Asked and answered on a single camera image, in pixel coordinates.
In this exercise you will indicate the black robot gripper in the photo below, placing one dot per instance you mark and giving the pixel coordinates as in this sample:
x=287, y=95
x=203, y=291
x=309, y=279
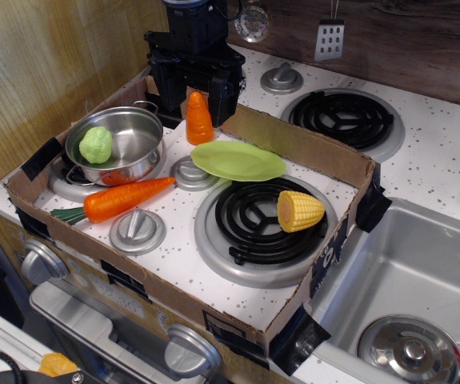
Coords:
x=194, y=52

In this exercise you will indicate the light green toy broccoli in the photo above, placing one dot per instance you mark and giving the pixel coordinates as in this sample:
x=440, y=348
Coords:
x=96, y=145

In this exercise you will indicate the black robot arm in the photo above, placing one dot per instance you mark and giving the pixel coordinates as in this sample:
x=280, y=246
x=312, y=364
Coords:
x=194, y=5

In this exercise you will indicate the stainless steel pan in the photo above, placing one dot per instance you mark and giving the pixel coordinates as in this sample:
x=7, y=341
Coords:
x=136, y=148

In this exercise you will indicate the short orange toy carrot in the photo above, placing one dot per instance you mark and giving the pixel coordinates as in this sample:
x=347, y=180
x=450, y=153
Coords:
x=199, y=128

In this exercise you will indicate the hanging metal strainer ladle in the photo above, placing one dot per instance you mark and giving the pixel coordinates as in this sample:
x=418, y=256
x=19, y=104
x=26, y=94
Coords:
x=254, y=23

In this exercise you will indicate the back silver stove knob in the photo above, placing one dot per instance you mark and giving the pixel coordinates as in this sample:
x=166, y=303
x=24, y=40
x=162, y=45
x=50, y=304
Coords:
x=282, y=80

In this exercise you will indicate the silver stove knob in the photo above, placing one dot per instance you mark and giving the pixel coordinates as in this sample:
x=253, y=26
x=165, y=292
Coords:
x=190, y=177
x=282, y=80
x=137, y=233

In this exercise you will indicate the light green plastic plate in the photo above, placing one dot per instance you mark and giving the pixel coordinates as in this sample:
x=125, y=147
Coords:
x=238, y=161

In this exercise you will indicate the middle silver stove knob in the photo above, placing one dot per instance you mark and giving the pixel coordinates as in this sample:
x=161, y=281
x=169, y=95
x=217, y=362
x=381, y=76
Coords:
x=190, y=177

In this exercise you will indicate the hanging metal slotted spatula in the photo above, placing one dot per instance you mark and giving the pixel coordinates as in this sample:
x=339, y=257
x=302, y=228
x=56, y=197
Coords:
x=330, y=36

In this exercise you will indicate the front right black burner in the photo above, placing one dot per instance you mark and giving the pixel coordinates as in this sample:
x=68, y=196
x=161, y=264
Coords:
x=238, y=236

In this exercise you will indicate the black burner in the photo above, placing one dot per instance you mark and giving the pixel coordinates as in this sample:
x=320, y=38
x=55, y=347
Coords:
x=238, y=236
x=353, y=117

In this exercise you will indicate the long orange toy carrot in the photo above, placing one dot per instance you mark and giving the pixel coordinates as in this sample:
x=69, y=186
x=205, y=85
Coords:
x=107, y=204

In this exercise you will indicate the yellow toy corn cob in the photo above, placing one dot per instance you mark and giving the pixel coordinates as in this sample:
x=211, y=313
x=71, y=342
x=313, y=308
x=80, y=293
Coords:
x=298, y=211

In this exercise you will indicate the front silver stove knob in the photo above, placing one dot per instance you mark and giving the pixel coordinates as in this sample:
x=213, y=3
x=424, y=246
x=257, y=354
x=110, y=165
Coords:
x=137, y=233

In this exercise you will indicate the front left burner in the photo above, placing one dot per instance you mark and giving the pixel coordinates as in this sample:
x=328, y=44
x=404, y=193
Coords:
x=67, y=181

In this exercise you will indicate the back right black burner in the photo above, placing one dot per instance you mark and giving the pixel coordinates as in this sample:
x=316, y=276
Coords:
x=353, y=117

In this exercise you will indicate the brown cardboard fence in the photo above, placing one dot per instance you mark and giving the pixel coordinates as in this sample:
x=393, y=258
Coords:
x=173, y=283

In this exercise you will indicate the left oven knob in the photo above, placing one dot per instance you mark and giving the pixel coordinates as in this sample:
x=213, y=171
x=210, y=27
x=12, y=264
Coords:
x=40, y=263

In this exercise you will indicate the oven knob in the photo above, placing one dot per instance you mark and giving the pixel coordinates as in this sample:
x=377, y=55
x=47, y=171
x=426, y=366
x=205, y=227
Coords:
x=188, y=354
x=40, y=263

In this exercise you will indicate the right oven knob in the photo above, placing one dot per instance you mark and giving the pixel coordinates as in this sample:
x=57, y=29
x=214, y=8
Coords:
x=188, y=354

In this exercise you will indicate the silver toy sink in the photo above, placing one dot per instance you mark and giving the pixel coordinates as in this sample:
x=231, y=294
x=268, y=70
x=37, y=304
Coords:
x=409, y=264

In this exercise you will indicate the orange yellow object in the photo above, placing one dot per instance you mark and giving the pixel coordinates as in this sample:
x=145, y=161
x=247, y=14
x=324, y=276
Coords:
x=56, y=364

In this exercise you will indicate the steel pot lid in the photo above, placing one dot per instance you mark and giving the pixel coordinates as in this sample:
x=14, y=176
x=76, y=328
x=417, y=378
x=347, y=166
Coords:
x=411, y=349

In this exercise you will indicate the silver oven door handle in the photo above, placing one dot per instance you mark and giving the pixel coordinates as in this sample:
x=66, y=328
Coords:
x=108, y=344

